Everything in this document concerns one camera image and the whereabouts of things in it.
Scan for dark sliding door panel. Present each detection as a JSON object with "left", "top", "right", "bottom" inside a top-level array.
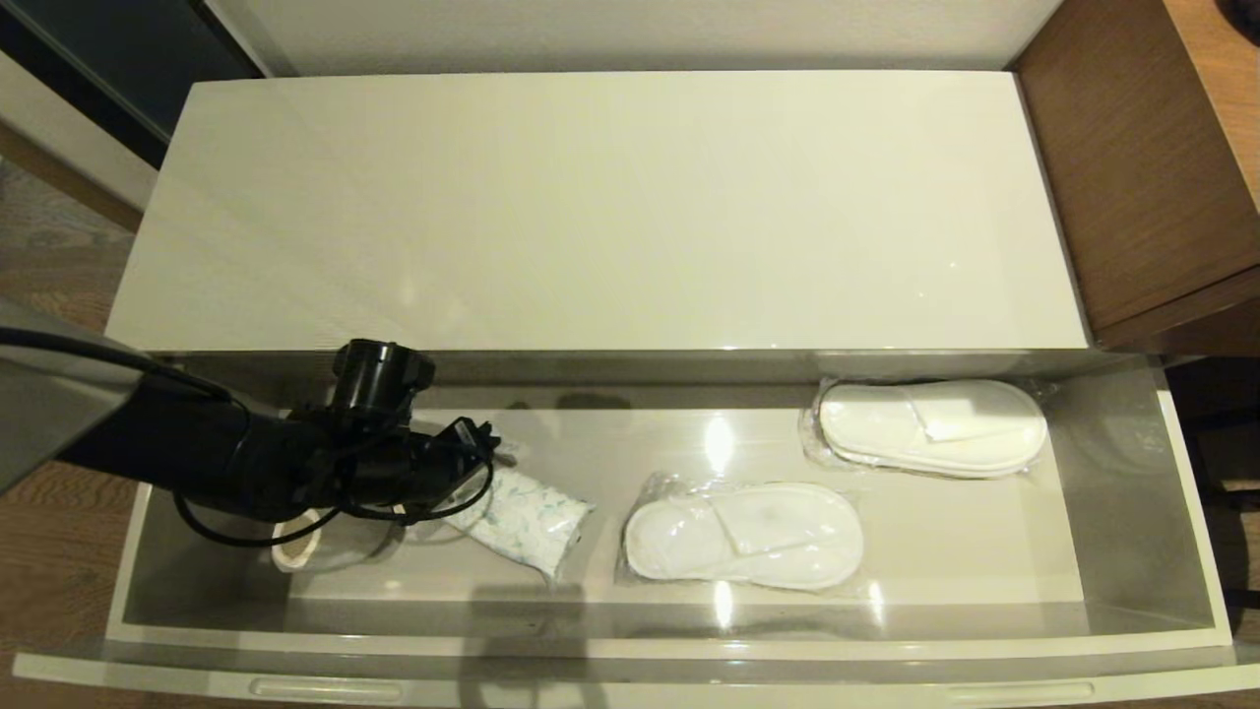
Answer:
[{"left": 0, "top": 0, "right": 265, "bottom": 168}]

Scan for grey roll with beige core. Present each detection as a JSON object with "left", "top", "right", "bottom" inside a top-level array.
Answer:
[{"left": 273, "top": 507, "right": 405, "bottom": 574}]

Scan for white slippers in plastic bag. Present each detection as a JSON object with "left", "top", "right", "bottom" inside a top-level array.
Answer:
[
  {"left": 799, "top": 377, "right": 1050, "bottom": 482},
  {"left": 615, "top": 471, "right": 867, "bottom": 594}
]

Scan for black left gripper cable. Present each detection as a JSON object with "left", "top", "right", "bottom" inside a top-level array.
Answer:
[{"left": 173, "top": 419, "right": 498, "bottom": 548}]

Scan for white glossy drawer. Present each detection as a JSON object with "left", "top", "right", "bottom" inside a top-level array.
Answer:
[{"left": 12, "top": 350, "right": 1260, "bottom": 709}]

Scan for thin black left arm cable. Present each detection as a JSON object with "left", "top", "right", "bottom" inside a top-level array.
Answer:
[{"left": 0, "top": 325, "right": 237, "bottom": 400}]

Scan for white glossy cabinet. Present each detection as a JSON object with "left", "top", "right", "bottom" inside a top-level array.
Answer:
[{"left": 103, "top": 71, "right": 1092, "bottom": 355}]

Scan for blue patterned tissue pack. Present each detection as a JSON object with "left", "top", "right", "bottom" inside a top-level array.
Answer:
[{"left": 433, "top": 455, "right": 597, "bottom": 584}]

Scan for brown wooden cabinet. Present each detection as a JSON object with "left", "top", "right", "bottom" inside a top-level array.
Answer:
[{"left": 1014, "top": 0, "right": 1260, "bottom": 357}]

